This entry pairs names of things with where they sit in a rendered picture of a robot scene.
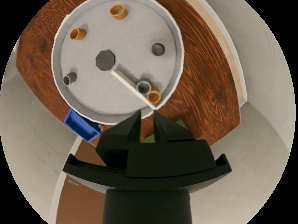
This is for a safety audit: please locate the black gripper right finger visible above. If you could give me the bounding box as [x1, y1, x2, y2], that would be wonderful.
[153, 109, 196, 142]

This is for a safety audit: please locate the blue open tray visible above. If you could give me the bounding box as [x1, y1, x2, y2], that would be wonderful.
[64, 108, 102, 143]

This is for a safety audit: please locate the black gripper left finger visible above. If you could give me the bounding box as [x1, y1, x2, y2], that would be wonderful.
[99, 109, 142, 142]

